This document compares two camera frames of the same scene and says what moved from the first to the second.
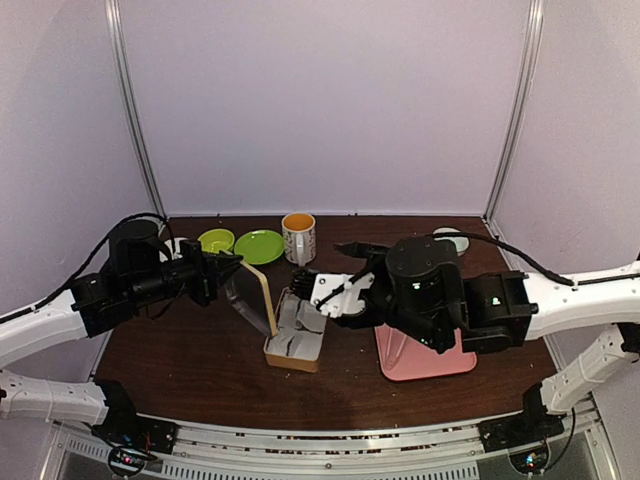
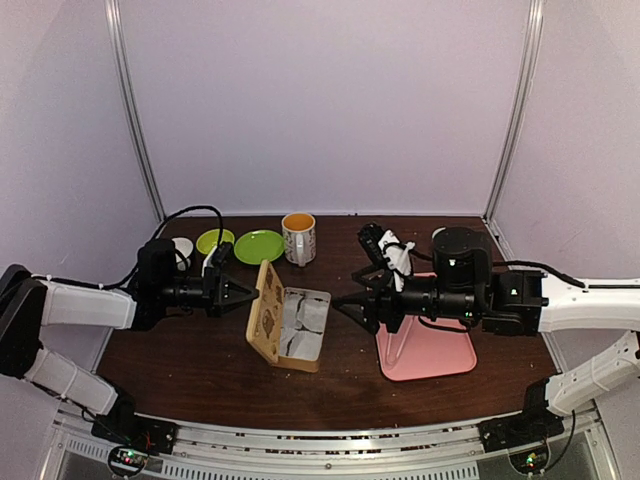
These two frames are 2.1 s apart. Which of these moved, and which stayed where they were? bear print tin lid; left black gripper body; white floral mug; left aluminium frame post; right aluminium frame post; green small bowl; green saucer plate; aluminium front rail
Moved: left black gripper body; bear print tin lid
Stayed: green saucer plate; left aluminium frame post; green small bowl; white floral mug; right aluminium frame post; aluminium front rail
